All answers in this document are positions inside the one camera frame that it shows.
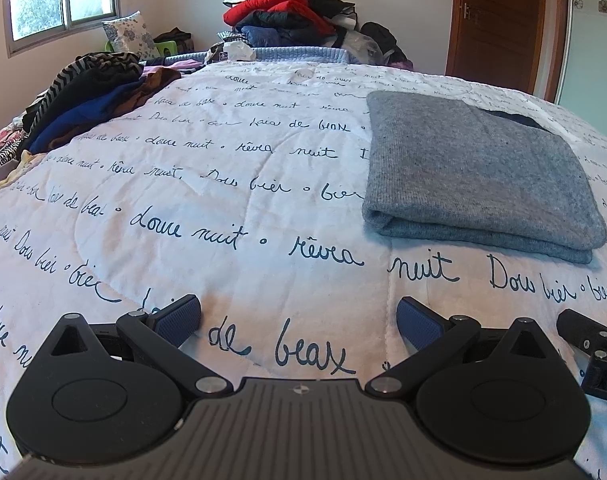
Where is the black and white garment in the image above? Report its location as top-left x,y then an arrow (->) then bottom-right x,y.
303,0 -> 359,31

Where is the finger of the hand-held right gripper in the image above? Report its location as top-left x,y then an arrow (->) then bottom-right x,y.
556,309 -> 607,356

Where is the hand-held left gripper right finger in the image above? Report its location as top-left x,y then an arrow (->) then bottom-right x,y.
364,296 -> 551,402

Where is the red jacket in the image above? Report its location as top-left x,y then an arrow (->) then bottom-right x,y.
222,0 -> 335,36

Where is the light blue knitted blanket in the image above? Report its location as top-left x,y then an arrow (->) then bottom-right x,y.
161,46 -> 351,65

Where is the blue garment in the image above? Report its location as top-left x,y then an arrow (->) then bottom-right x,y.
18,82 -> 149,154

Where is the black bag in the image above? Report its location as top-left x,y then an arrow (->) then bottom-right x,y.
154,27 -> 193,53

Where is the window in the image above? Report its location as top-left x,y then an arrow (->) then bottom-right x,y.
2,0 -> 122,59

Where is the pile of folded clothes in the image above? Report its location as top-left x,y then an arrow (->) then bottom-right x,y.
21,52 -> 144,133

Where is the green plastic chair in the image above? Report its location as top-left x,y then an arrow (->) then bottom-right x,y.
106,37 -> 177,59

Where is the brown wooden door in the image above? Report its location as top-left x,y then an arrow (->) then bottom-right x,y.
444,0 -> 569,103

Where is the grey sweater with navy sleeves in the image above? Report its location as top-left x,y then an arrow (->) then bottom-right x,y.
362,90 -> 607,265

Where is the black puffer jacket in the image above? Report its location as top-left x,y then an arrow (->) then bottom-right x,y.
236,12 -> 324,36

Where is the floral pillow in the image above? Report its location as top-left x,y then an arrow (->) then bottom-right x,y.
102,10 -> 162,61

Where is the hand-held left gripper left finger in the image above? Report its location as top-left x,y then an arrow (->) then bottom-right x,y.
48,294 -> 233,402

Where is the navy blue jacket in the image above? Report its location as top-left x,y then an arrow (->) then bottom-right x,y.
236,25 -> 304,50

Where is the brown garment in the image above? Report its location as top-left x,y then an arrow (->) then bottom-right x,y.
128,67 -> 182,111

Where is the white script-printed quilt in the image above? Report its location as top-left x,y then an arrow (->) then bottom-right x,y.
0,60 -> 607,480

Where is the pink garment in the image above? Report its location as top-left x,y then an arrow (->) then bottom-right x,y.
144,57 -> 204,74

